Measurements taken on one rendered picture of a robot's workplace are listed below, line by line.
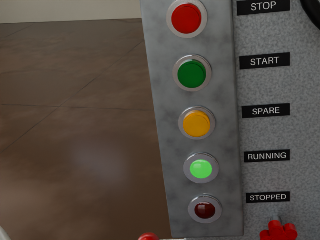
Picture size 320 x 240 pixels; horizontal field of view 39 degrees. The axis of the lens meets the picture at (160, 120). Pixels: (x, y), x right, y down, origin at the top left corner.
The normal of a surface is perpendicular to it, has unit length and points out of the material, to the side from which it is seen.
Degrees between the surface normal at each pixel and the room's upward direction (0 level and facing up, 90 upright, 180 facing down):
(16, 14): 90
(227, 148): 90
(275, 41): 90
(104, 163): 0
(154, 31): 90
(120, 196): 0
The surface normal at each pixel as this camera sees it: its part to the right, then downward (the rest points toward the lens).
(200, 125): -0.10, 0.43
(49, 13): -0.34, 0.43
